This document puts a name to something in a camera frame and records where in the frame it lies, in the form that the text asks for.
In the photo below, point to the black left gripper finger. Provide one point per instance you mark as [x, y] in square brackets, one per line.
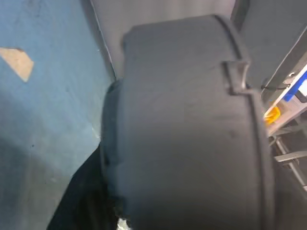
[84, 196]

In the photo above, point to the silver motor housing copper windings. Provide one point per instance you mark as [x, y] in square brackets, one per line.
[180, 134]

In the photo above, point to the blue plastic table cover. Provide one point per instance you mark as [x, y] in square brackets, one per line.
[60, 95]

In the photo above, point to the tan patch on cover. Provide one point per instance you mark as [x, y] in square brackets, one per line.
[18, 62]

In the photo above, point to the yellow storage bin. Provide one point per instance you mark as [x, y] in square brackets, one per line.
[272, 116]

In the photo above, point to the metal shelf rack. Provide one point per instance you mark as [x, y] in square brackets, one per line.
[287, 153]

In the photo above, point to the blue storage bin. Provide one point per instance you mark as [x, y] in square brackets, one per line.
[296, 87]

